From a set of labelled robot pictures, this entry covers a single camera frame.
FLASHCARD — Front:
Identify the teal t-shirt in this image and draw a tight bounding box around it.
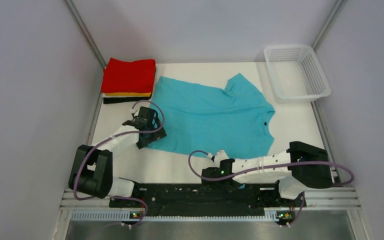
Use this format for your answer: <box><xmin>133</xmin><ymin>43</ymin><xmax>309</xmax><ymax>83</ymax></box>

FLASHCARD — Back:
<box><xmin>148</xmin><ymin>73</ymin><xmax>275</xmax><ymax>159</ymax></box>

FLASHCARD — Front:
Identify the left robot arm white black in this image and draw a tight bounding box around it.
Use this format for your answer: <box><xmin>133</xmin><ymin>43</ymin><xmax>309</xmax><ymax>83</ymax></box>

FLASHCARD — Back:
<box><xmin>68</xmin><ymin>106</ymin><xmax>167</xmax><ymax>207</ymax></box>

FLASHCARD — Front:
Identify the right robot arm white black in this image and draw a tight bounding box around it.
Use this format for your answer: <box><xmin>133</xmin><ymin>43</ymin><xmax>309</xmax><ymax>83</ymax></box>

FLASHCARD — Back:
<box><xmin>200</xmin><ymin>141</ymin><xmax>334</xmax><ymax>206</ymax></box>

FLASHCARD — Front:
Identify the red folded t-shirt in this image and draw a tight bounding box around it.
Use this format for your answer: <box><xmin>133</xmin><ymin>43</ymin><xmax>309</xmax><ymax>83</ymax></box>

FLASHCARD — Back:
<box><xmin>101</xmin><ymin>58</ymin><xmax>157</xmax><ymax>95</ymax></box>

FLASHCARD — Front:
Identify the white plastic basket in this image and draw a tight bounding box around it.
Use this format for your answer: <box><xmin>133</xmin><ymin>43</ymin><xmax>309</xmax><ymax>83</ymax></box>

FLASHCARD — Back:
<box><xmin>263</xmin><ymin>44</ymin><xmax>332</xmax><ymax>104</ymax></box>

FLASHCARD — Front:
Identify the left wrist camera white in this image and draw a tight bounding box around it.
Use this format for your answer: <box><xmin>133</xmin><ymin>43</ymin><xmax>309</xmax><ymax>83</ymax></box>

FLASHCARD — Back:
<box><xmin>130</xmin><ymin>108</ymin><xmax>140</xmax><ymax>118</ymax></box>

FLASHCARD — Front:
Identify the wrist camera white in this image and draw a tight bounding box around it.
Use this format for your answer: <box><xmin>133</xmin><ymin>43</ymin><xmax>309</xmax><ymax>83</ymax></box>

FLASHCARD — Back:
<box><xmin>207</xmin><ymin>150</ymin><xmax>230</xmax><ymax>164</ymax></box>
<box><xmin>130</xmin><ymin>108</ymin><xmax>140</xmax><ymax>118</ymax></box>

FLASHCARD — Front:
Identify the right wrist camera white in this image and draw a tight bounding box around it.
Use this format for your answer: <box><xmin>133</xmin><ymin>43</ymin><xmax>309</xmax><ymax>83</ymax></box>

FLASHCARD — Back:
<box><xmin>207</xmin><ymin>150</ymin><xmax>230</xmax><ymax>164</ymax></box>

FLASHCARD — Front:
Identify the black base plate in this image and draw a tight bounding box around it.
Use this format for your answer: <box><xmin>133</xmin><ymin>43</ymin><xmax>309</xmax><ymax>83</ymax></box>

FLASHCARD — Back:
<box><xmin>109</xmin><ymin>183</ymin><xmax>302</xmax><ymax>217</ymax></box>

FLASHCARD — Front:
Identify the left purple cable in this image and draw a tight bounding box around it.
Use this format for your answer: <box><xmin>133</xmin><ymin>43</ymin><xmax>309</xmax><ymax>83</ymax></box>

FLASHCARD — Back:
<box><xmin>72</xmin><ymin>99</ymin><xmax>166</xmax><ymax>229</ymax></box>

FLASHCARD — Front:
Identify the white cable duct strip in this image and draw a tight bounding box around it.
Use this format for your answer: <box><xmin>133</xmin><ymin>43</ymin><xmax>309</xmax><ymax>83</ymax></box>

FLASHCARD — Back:
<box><xmin>71</xmin><ymin>210</ymin><xmax>279</xmax><ymax>222</ymax></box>

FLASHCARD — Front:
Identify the aluminium rail frame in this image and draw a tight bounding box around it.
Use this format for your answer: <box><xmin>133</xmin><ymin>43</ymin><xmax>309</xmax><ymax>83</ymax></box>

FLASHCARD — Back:
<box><xmin>59</xmin><ymin>187</ymin><xmax>361</xmax><ymax>210</ymax></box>

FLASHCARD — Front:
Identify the left corner metal post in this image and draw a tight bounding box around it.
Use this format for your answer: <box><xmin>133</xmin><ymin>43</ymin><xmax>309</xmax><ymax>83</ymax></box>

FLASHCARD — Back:
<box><xmin>63</xmin><ymin>0</ymin><xmax>107</xmax><ymax>69</ymax></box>

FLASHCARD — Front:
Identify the corner metal post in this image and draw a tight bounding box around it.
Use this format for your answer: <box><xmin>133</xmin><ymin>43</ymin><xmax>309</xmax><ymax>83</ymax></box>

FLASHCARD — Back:
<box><xmin>311</xmin><ymin>0</ymin><xmax>348</xmax><ymax>52</ymax></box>
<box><xmin>63</xmin><ymin>0</ymin><xmax>107</xmax><ymax>69</ymax></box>

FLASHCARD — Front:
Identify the right corner metal post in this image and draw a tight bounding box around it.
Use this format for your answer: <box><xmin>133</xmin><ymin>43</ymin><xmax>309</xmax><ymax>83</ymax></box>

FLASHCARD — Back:
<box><xmin>311</xmin><ymin>0</ymin><xmax>348</xmax><ymax>52</ymax></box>

